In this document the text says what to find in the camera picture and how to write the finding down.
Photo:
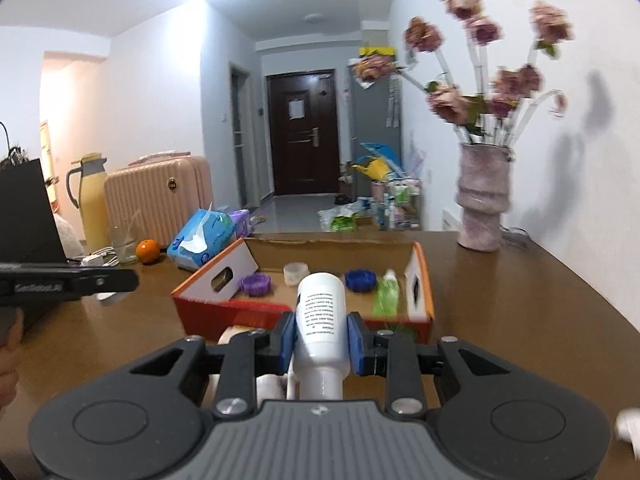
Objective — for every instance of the person's left hand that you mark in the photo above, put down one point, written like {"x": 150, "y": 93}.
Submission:
{"x": 7, "y": 365}

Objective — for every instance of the plastic bags on floor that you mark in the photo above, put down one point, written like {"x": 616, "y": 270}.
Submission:
{"x": 345, "y": 217}

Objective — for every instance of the black paper bag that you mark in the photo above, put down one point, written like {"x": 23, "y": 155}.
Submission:
{"x": 27, "y": 215}

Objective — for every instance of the yellow thermos jug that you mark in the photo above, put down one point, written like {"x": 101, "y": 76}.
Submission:
{"x": 95, "y": 205}

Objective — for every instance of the storage cart with bottles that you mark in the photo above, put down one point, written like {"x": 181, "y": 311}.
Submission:
{"x": 397, "y": 202}

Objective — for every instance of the blue ridged cap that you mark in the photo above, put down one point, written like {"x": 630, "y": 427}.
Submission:
{"x": 360, "y": 281}

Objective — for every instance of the pink ceramic vase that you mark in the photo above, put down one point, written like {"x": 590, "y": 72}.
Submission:
{"x": 482, "y": 200}

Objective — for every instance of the orange fruit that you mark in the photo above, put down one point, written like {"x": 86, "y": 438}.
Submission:
{"x": 148, "y": 251}

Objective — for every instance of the dried pink roses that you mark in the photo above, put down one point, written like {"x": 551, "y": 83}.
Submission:
{"x": 475, "y": 60}

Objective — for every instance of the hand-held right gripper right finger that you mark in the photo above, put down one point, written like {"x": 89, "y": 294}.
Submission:
{"x": 357, "y": 342}

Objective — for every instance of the pink ribbed suitcase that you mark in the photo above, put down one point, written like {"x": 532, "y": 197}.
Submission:
{"x": 155, "y": 200}

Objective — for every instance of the black eyeglasses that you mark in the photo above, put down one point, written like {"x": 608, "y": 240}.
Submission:
{"x": 515, "y": 237}

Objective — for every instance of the purple ridged cap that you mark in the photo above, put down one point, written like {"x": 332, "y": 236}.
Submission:
{"x": 256, "y": 285}

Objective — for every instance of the red cardboard box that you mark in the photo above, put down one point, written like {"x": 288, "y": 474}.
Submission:
{"x": 225, "y": 310}

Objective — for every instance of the crumpled white tissue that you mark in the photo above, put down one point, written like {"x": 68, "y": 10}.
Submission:
{"x": 630, "y": 425}

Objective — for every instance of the purple pack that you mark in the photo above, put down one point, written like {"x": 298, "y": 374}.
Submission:
{"x": 240, "y": 222}

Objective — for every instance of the yellow and black box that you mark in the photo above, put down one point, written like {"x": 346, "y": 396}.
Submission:
{"x": 377, "y": 51}

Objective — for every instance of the dark brown door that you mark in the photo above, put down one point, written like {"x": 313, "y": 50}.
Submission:
{"x": 302, "y": 145}

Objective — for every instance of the clear glass cup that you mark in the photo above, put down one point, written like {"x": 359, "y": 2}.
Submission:
{"x": 125, "y": 247}

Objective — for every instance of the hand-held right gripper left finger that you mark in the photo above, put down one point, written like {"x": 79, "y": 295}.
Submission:
{"x": 285, "y": 340}

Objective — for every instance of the blue tissue pack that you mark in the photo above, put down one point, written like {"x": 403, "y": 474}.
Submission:
{"x": 202, "y": 240}

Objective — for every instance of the white and red lint brush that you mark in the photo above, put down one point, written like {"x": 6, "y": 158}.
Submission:
{"x": 270, "y": 386}

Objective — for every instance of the green transparent bottle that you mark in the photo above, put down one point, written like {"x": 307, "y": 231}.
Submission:
{"x": 387, "y": 297}

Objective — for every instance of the yellow watering can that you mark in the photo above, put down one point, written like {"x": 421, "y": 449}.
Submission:
{"x": 372, "y": 167}

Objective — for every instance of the small hallway ceiling lamp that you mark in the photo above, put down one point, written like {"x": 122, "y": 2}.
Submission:
{"x": 314, "y": 18}

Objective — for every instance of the white plastic bottle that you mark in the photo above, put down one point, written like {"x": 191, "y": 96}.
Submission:
{"x": 320, "y": 320}

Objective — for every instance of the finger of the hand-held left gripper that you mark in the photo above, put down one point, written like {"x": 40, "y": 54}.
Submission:
{"x": 110, "y": 281}

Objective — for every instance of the grey refrigerator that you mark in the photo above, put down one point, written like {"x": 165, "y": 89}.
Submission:
{"x": 375, "y": 125}

